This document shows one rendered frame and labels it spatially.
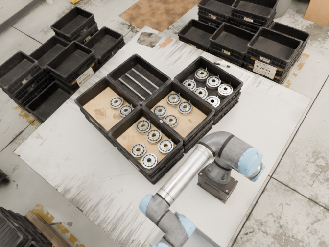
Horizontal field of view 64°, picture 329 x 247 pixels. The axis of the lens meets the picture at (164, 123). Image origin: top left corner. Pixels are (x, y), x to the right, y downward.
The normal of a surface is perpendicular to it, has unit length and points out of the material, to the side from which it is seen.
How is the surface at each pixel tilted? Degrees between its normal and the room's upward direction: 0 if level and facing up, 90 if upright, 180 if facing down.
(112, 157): 0
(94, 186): 0
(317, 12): 73
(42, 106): 0
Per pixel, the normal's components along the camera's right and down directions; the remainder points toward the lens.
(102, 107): -0.10, -0.51
